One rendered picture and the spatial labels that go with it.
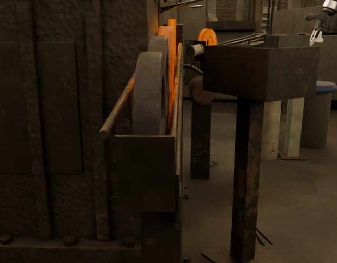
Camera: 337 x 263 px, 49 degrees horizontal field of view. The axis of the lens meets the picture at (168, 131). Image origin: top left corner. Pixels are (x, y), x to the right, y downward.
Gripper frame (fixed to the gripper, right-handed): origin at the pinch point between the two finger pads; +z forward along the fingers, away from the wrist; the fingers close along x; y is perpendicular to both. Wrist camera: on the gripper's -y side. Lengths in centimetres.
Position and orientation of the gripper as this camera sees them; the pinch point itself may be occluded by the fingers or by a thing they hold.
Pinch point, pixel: (310, 43)
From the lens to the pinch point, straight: 234.2
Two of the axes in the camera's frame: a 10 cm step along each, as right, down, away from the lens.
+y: 9.4, 3.4, 0.7
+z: -3.4, 9.0, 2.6
